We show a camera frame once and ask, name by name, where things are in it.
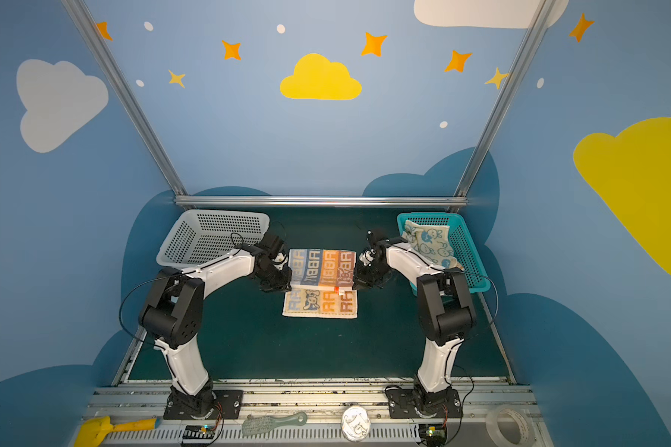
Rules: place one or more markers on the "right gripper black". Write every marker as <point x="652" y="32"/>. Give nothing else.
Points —
<point x="366" y="277"/>

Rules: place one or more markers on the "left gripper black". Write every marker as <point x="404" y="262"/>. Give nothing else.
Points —
<point x="280" y="279"/>

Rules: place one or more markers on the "rabbit letter striped towel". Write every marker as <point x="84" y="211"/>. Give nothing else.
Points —
<point x="322" y="285"/>

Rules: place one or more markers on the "white perforated plastic basket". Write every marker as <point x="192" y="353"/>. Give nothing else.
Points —
<point x="200" y="236"/>

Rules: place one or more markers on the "teal perforated plastic basket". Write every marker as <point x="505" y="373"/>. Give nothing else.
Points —
<point x="461" y="241"/>

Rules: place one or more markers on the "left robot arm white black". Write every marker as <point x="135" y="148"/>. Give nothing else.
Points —
<point x="173" y="311"/>

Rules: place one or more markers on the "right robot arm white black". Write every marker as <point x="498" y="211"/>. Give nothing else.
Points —
<point x="446" y="311"/>

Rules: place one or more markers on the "bunny face pattern towel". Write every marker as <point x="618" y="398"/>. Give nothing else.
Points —
<point x="432" y="243"/>

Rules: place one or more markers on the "pale green hair brush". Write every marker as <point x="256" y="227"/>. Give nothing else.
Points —
<point x="261" y="425"/>

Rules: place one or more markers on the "round silver tin lid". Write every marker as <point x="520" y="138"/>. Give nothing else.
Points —
<point x="355" y="424"/>

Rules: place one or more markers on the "right small circuit board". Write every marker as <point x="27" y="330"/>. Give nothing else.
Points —
<point x="432" y="435"/>

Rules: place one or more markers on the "small circuit board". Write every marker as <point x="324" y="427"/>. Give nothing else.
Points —
<point x="198" y="436"/>
<point x="432" y="435"/>

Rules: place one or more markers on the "left small circuit board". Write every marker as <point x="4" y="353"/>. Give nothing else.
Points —
<point x="198" y="436"/>

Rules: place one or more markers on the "clear tape roll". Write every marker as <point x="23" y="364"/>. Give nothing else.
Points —
<point x="507" y="427"/>

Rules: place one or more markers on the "yellow toy shovel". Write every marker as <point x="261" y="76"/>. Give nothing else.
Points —
<point x="93" y="432"/>

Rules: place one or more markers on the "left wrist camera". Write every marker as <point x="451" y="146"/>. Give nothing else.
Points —
<point x="272" y="244"/>

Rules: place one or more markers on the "aluminium frame left post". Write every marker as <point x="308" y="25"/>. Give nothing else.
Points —
<point x="87" y="27"/>

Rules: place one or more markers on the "aluminium frame post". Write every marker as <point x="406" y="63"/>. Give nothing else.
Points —
<point x="87" y="27"/>
<point x="524" y="56"/>

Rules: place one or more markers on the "aluminium frame back rail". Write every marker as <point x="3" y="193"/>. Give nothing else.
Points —
<point x="319" y="202"/>

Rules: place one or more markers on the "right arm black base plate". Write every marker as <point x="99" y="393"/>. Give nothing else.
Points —
<point x="419" y="404"/>

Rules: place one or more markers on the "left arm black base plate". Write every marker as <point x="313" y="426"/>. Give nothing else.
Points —
<point x="208" y="404"/>

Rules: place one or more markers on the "aluminium front rail bed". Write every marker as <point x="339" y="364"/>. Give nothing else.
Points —
<point x="323" y="400"/>

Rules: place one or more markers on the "aluminium frame right post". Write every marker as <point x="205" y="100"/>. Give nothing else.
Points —
<point x="524" y="56"/>

